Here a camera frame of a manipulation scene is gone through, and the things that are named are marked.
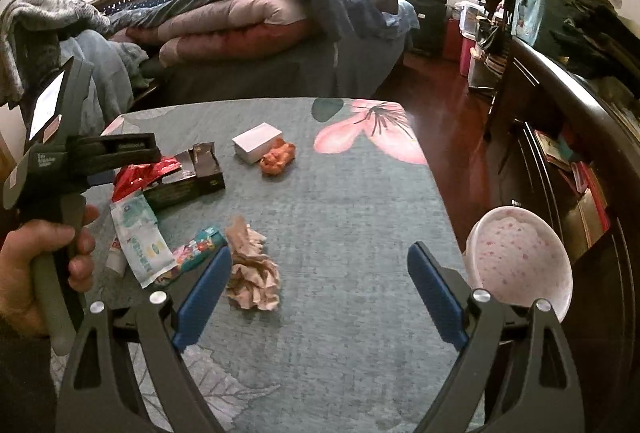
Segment red foil snack bag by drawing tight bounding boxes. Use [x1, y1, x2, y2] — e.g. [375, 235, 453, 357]
[112, 156, 181, 202]

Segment dark brown carton box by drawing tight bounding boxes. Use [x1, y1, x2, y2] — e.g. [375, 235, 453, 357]
[142, 141, 226, 212]

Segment pale green tissue pack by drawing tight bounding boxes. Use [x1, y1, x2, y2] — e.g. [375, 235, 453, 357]
[111, 190, 177, 288]

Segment white small box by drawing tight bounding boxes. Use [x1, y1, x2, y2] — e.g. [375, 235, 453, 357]
[232, 122, 282, 164]

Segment colourful candy wrapper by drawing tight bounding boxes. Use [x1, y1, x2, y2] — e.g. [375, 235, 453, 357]
[153, 226, 226, 287]

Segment orange wrapper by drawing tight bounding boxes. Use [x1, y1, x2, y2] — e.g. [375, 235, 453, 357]
[259, 137, 296, 176]

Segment beige paper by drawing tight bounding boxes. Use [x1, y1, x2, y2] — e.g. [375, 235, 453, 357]
[224, 216, 281, 312]

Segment white pink-speckled trash bin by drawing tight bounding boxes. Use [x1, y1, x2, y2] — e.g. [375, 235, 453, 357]
[463, 206, 574, 320]

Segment person's left hand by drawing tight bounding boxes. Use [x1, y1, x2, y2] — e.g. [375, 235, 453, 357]
[1, 204, 100, 338]

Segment chair draped with blankets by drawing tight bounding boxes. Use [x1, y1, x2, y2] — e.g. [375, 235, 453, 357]
[1, 0, 149, 135]

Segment floral grey-green tablecloth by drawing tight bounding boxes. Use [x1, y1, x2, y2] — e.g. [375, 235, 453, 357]
[93, 98, 462, 432]

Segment bed with folded quilts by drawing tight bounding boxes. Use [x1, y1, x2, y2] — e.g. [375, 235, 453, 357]
[94, 0, 418, 109]

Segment dark wooden sideboard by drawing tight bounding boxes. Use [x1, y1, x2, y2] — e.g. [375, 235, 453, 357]
[484, 37, 640, 314]

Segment black suitcase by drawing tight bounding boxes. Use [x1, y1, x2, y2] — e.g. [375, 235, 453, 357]
[406, 0, 447, 56]

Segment teal box with clothes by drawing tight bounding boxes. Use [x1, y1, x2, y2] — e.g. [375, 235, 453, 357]
[512, 0, 639, 88]

